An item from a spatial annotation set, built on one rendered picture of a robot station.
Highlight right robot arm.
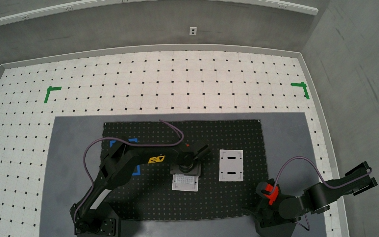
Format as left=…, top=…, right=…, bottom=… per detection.
left=255, top=161, right=378, bottom=228

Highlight white plate holder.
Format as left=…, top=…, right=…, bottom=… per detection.
left=172, top=174, right=198, bottom=192
left=219, top=150, right=243, bottom=181

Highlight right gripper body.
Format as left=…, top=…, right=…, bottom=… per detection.
left=256, top=184, right=291, bottom=220

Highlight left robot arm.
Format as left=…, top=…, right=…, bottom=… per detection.
left=69, top=136, right=211, bottom=236

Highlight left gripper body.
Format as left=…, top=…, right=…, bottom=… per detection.
left=170, top=160, right=201, bottom=176

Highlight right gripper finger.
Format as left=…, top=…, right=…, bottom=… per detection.
left=241, top=207, right=263, bottom=223
left=254, top=178, right=274, bottom=188

